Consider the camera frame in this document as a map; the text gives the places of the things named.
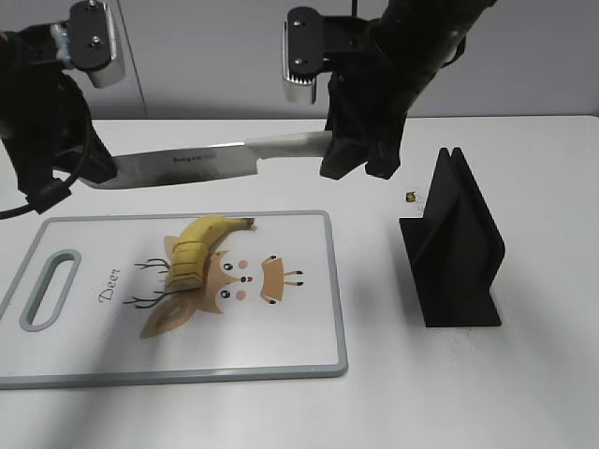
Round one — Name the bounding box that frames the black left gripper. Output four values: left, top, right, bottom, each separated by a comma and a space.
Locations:
1, 28, 116, 206

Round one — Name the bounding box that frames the white deer cutting board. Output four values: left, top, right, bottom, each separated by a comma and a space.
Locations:
1, 210, 347, 389

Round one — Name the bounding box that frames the yellow sliced banana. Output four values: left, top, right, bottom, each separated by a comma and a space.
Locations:
165, 215, 255, 293

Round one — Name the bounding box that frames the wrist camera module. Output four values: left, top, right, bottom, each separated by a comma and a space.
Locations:
282, 7, 369, 105
50, 1, 125, 89

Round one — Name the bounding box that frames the black knife stand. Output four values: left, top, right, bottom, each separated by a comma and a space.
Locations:
399, 147, 505, 327

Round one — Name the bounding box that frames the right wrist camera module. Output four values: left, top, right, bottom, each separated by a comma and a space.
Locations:
282, 7, 369, 105

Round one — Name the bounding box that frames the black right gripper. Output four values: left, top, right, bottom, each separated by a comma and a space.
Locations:
319, 18, 421, 180

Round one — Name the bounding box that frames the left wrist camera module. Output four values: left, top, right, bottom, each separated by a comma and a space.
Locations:
50, 1, 125, 89

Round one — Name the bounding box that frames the white handled kitchen knife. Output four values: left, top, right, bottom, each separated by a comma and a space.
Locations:
85, 131, 332, 190

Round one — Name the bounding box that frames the black cable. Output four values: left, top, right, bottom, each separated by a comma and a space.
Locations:
0, 116, 93, 220

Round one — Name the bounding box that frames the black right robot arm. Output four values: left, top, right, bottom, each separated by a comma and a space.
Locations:
319, 0, 494, 180

